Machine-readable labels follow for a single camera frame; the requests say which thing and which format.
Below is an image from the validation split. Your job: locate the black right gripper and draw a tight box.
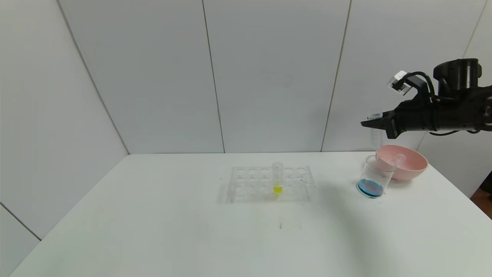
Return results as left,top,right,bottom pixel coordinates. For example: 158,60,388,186
360,100,437,139

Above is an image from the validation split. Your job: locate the test tube with blue pigment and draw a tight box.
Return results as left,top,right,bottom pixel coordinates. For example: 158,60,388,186
367,112,384,151

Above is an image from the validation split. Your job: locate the test tube with yellow pigment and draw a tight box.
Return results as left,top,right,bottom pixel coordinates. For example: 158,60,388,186
272,162,284,195

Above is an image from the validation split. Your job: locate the clear plastic test tube rack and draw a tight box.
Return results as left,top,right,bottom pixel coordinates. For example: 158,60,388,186
227,165,315,203

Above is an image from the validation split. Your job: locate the pink bowl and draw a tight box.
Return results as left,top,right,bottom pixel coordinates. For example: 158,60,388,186
376,145,428,181

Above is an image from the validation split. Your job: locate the clear glass beaker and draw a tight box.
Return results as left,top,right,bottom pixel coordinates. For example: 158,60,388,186
357,155,396,199

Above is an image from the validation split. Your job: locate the dark object beyond table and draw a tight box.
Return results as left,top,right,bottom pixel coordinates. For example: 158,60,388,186
472,180,492,202

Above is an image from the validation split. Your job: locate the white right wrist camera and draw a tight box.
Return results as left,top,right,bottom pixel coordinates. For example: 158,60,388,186
387,70,435,101

